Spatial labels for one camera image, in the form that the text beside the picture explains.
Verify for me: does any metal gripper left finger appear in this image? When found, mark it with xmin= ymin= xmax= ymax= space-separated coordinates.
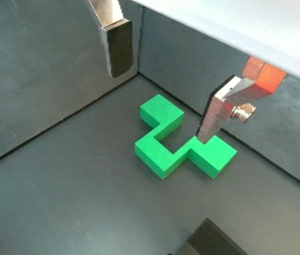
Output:
xmin=85 ymin=0 xmax=135 ymax=78

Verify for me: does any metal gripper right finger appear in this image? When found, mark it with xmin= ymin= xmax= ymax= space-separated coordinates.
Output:
xmin=196 ymin=57 xmax=287 ymax=143

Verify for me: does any green stepped block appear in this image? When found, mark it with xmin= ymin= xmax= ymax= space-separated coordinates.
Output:
xmin=136 ymin=95 xmax=238 ymax=179

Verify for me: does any black angled fixture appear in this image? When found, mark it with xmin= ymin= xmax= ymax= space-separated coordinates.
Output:
xmin=167 ymin=218 xmax=248 ymax=255

